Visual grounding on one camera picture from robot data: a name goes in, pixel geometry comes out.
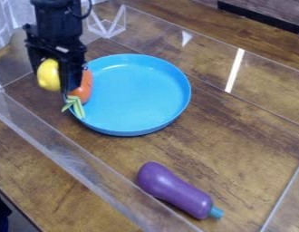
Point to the clear acrylic enclosure wall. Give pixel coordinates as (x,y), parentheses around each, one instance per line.
(232,146)

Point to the yellow toy lemon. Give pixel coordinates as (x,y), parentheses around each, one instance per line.
(47,75)

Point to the orange toy carrot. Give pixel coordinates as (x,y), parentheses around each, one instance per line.
(78,97)

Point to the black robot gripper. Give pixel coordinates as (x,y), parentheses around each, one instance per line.
(53,37)

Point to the blue round tray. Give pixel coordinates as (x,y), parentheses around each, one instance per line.
(138,95)

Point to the purple toy eggplant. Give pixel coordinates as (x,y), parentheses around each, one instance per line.
(163,185)

